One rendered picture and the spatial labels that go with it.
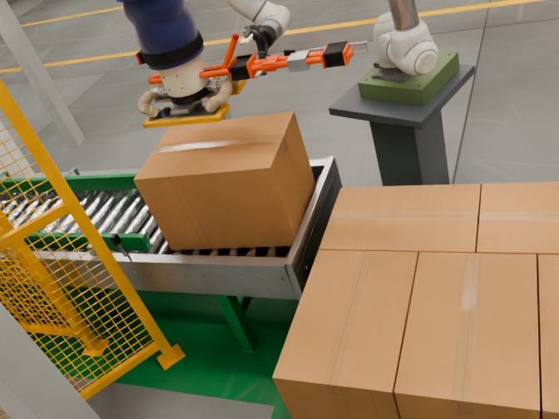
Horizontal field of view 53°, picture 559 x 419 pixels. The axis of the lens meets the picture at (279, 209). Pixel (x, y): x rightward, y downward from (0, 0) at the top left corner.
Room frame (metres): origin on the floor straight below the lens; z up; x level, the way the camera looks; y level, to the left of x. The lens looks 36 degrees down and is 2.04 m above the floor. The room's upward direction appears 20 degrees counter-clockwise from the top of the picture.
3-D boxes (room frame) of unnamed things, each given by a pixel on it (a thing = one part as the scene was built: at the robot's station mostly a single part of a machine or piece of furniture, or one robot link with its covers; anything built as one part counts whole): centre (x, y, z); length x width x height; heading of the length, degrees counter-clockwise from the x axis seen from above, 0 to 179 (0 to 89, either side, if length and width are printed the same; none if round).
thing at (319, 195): (1.89, -0.14, 0.58); 0.70 x 0.03 x 0.06; 150
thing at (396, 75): (2.36, -0.72, 0.86); 0.22 x 0.18 x 0.06; 32
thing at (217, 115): (1.98, 0.21, 1.16); 0.34 x 0.10 x 0.05; 61
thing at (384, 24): (2.33, -0.73, 1.00); 0.18 x 0.16 x 0.22; 5
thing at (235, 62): (1.94, -0.05, 1.27); 0.10 x 0.08 x 0.06; 151
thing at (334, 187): (1.89, -0.14, 0.47); 0.70 x 0.03 x 0.15; 150
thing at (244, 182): (2.05, 0.16, 0.75); 0.60 x 0.40 x 0.40; 64
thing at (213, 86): (2.06, 0.17, 1.20); 0.34 x 0.25 x 0.06; 61
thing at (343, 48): (1.76, -0.35, 1.26); 0.08 x 0.07 x 0.05; 61
